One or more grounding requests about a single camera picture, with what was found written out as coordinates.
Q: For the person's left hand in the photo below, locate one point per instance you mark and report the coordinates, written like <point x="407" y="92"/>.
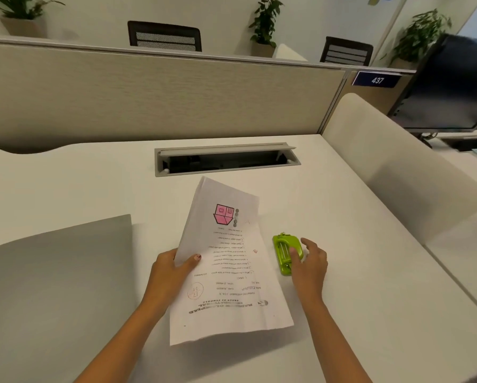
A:
<point x="166" y="279"/>

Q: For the person's right hand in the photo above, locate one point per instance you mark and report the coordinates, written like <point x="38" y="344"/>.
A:
<point x="312" y="275"/>

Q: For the green hole punch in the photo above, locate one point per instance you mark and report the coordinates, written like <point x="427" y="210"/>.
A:
<point x="282" y="251"/>

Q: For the white paper pink house drawing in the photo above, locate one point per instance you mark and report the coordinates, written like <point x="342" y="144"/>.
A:
<point x="230" y="319"/>

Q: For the person's right forearm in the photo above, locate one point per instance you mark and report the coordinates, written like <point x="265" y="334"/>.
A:
<point x="334" y="347"/>

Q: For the person's left forearm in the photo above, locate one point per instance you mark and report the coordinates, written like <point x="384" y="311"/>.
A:
<point x="118" y="347"/>

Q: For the white side divider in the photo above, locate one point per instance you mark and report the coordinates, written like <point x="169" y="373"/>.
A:
<point x="288" y="53"/>
<point x="382" y="155"/>

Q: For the black monitor stand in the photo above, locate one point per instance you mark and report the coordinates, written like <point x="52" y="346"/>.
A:
<point x="425" y="137"/>

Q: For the brown partition panel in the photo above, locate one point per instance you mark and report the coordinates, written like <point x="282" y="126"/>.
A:
<point x="362" y="99"/>

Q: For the beige fabric partition panel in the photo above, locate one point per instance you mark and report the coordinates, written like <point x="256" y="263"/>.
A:
<point x="162" y="95"/>

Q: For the blue desk number sign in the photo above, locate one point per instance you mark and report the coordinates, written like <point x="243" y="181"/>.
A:
<point x="377" y="80"/>

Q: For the black mesh office chair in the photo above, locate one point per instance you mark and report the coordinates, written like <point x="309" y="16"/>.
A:
<point x="347" y="51"/>
<point x="164" y="37"/>

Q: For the potted small-leaf plant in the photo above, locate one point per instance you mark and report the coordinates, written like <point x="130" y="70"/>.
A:
<point x="262" y="49"/>

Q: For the black computer monitor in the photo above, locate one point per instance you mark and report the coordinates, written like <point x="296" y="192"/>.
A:
<point x="449" y="87"/>

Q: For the potted bushy green plant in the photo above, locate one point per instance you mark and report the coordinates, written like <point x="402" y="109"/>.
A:
<point x="421" y="35"/>

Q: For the potted long-leaf plant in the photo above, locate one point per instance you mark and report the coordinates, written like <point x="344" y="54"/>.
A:
<point x="23" y="25"/>

